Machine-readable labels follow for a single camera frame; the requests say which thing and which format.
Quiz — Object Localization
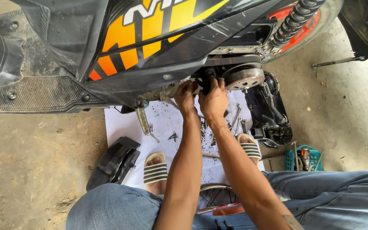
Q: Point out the person's left hand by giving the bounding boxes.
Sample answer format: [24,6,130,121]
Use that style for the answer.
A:
[174,80,198,116]

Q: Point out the person's right hand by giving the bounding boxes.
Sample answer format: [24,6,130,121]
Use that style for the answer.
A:
[198,77,229,124]

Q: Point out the black variator pulley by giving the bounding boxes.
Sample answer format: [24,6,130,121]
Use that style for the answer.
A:
[200,68,218,96]

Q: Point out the black rubber drive belt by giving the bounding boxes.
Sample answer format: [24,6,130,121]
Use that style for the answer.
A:
[203,54,263,68]

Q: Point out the silver metal clutch bell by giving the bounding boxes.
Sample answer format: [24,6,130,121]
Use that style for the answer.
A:
[223,62,266,91]

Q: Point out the white paper sheet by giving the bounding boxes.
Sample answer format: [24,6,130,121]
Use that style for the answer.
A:
[104,91,266,192]

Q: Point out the black dirt debris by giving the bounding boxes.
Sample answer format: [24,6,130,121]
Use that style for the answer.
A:
[200,118,218,151]

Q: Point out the silver scooter side stand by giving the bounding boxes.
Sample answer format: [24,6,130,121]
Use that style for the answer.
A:
[135,107,153,136]

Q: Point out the black crankcase cover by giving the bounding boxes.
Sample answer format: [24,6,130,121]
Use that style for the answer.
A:
[244,72,294,149]

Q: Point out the striped slide sandal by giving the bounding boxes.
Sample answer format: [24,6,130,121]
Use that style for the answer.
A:
[143,152,168,186]
[236,133,262,160]

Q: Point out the black coil shock absorber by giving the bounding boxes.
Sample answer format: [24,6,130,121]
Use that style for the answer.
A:
[271,0,327,48]

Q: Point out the black plastic cover panel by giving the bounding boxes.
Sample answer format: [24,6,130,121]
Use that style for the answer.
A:
[86,137,141,191]

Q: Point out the thin metal rod tool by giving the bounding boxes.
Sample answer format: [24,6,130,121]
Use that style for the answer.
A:
[292,141,300,171]

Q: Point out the teal plastic basket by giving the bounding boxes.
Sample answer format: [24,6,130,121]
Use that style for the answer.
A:
[284,145,323,172]

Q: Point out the black scooter with orange graphics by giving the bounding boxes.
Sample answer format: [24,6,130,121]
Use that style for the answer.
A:
[0,0,299,115]

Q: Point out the red and white packet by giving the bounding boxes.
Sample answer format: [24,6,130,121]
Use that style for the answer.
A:
[197,202,247,216]

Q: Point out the rear wheel with red rim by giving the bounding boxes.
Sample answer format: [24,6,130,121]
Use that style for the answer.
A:
[261,0,344,64]

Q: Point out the person's blue jeans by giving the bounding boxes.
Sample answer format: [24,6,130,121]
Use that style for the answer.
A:
[65,170,368,230]

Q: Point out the black motorcycle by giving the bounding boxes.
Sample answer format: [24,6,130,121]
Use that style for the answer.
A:
[337,0,368,123]

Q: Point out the metal wire stool ring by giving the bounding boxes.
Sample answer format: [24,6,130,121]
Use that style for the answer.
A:
[197,183,239,213]

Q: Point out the orange handled screwdriver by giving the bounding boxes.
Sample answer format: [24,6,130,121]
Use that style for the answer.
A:
[300,148,311,171]

